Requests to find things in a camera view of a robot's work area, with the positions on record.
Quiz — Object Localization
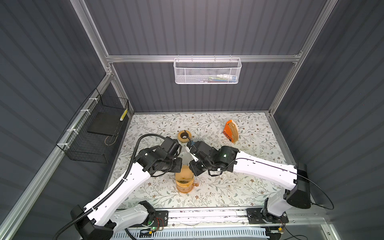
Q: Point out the clear frosted glass dripper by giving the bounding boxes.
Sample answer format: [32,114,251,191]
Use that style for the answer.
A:
[179,149,194,166]

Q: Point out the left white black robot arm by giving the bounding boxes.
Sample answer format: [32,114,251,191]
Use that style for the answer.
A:
[71,146,182,240]

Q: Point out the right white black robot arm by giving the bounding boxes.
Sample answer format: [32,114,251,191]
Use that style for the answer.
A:
[187,142,311,223]

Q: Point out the orange coffee filter holder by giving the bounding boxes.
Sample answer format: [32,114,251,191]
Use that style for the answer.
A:
[223,120,239,144]

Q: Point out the floral table mat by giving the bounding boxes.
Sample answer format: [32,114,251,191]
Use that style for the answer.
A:
[111,112,288,209]

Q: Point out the yellow marker pen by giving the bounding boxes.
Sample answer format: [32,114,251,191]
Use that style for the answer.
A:
[120,109,128,122]

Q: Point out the black foam pad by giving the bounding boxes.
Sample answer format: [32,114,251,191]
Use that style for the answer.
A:
[87,112,123,137]

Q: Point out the tubes in white basket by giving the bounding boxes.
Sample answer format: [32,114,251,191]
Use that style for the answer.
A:
[199,74,238,84]

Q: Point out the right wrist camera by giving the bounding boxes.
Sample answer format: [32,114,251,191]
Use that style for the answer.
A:
[187,141,217,160]

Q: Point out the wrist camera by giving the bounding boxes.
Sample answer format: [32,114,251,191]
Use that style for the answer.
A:
[160,137,182,159]
[187,141,217,160]

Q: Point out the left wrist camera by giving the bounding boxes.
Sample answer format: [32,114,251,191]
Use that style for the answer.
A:
[160,137,182,159]

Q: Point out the black wire side basket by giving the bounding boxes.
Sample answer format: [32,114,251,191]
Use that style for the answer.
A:
[57,90,130,164]

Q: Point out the white wire wall basket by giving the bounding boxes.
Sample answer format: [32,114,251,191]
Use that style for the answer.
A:
[173,56,242,85]

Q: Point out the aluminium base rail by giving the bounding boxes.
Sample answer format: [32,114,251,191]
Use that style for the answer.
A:
[83,205,331,233]

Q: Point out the black corrugated cable conduit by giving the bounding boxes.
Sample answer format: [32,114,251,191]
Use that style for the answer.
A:
[52,133,167,240]

